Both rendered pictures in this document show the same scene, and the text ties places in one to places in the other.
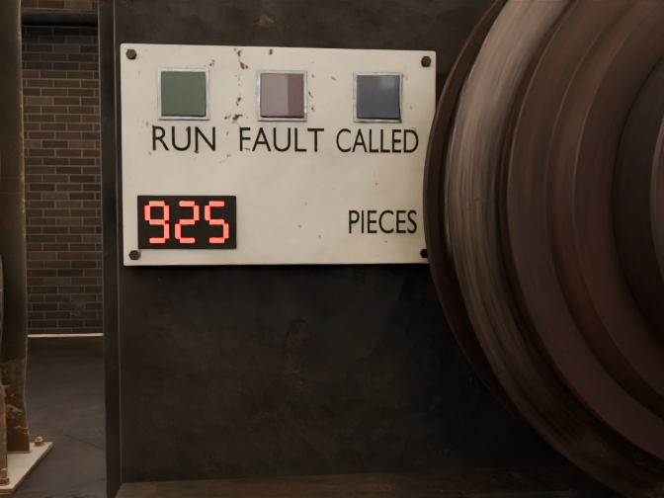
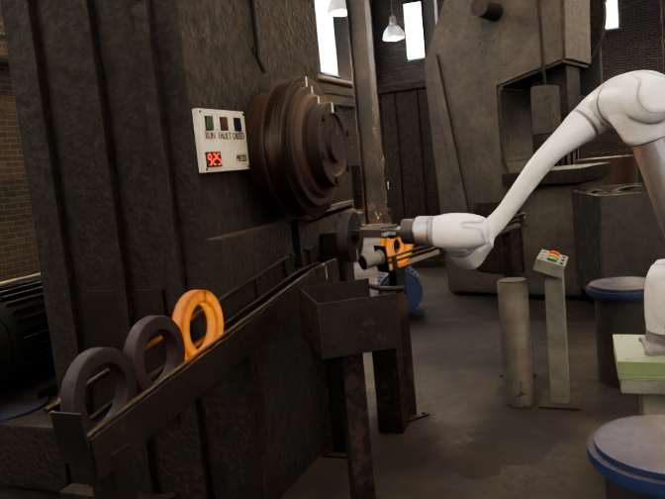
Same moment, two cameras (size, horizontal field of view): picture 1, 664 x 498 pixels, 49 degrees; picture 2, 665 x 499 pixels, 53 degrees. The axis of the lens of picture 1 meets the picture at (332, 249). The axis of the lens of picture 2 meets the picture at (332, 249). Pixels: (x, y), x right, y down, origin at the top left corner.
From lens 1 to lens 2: 1.78 m
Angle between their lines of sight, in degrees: 61
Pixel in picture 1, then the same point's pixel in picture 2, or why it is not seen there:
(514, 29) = (284, 111)
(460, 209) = (283, 150)
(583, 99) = (300, 127)
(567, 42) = (294, 115)
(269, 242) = (226, 164)
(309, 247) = (232, 165)
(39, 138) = not seen: outside the picture
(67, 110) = not seen: outside the picture
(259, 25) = (212, 103)
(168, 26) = (197, 102)
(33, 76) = not seen: outside the picture
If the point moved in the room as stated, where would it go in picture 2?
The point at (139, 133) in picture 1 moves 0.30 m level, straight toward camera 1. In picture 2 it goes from (203, 134) to (305, 123)
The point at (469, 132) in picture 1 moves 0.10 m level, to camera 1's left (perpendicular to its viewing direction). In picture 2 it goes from (282, 134) to (264, 134)
